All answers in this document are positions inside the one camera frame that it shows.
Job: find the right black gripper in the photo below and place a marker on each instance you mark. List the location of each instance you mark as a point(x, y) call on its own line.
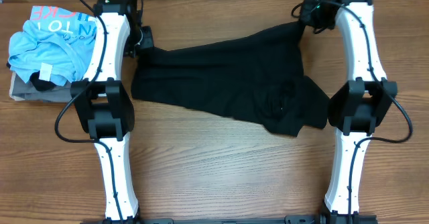
point(307, 17)

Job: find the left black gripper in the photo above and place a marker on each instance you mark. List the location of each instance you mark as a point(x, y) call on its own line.
point(147, 41)

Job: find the black t-shirt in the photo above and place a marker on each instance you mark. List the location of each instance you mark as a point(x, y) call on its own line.
point(259, 78)

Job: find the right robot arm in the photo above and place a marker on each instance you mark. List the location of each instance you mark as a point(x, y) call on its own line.
point(357, 108)

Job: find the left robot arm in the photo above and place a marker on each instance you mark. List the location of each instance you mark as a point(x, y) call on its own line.
point(103, 106)

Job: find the light blue printed t-shirt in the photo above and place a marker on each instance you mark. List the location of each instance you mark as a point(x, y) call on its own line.
point(54, 42)

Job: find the grey folded garment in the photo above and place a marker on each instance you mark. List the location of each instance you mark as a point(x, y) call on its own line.
point(56, 95)

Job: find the beige folded garment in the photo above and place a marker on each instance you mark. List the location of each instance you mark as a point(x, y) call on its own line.
point(17, 88)

